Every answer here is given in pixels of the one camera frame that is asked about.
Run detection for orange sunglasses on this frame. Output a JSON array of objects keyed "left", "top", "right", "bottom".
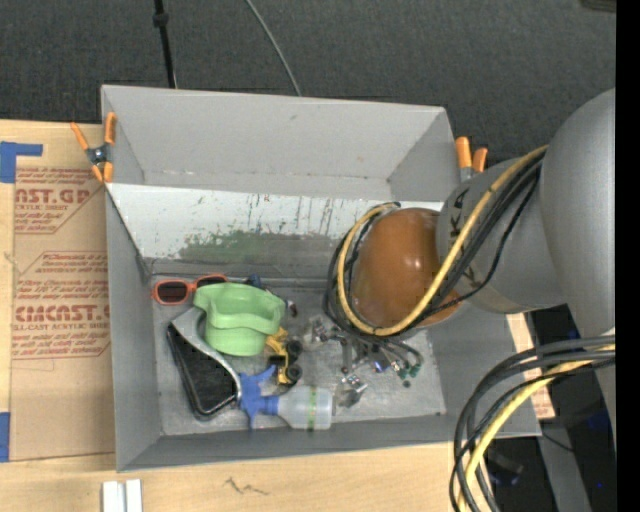
[{"left": 151, "top": 273, "right": 229, "bottom": 307}]

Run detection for light green plastic cup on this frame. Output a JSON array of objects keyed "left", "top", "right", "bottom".
[{"left": 192, "top": 282, "right": 287, "bottom": 358}]

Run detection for clear spray bottle blue trigger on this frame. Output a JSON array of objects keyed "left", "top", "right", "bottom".
[{"left": 238, "top": 364, "right": 336, "bottom": 433}]

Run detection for grey curved metal piece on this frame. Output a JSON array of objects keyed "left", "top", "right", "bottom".
[{"left": 169, "top": 305, "right": 244, "bottom": 401}]

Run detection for black flat rounded case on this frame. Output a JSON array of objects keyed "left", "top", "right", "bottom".
[{"left": 165, "top": 322, "right": 239, "bottom": 422}]

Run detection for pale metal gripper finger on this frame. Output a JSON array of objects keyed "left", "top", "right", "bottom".
[
  {"left": 307, "top": 319, "right": 333, "bottom": 345},
  {"left": 338, "top": 372, "right": 370, "bottom": 407}
]

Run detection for brown cardboard board red print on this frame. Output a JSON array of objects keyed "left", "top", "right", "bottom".
[{"left": 0, "top": 118, "right": 556, "bottom": 462}]

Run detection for yellow and black toy vehicle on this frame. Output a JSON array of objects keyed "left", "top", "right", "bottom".
[{"left": 264, "top": 326, "right": 305, "bottom": 387}]

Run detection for grey metal bin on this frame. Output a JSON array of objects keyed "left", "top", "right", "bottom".
[{"left": 99, "top": 83, "right": 544, "bottom": 474}]

